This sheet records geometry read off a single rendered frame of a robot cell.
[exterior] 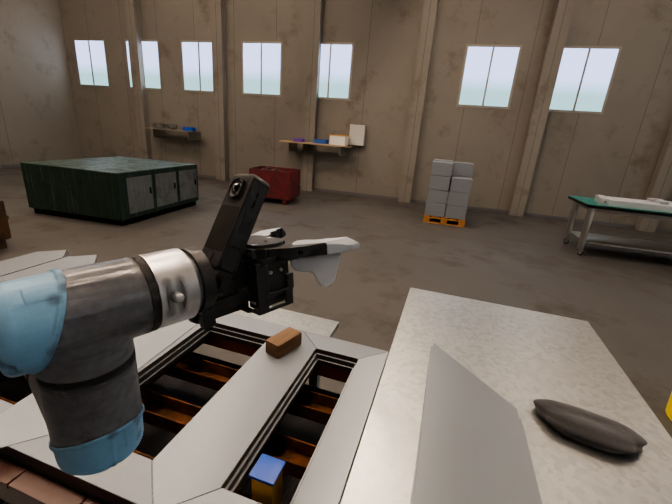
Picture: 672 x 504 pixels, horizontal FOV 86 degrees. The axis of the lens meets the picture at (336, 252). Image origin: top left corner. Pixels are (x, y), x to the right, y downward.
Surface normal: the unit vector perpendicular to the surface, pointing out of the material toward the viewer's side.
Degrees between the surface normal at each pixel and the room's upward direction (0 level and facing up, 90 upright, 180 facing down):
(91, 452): 93
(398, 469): 0
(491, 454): 0
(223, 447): 0
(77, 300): 52
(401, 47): 90
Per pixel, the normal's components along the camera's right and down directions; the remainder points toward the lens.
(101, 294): 0.64, -0.36
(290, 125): -0.28, 0.29
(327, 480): 0.07, -0.95
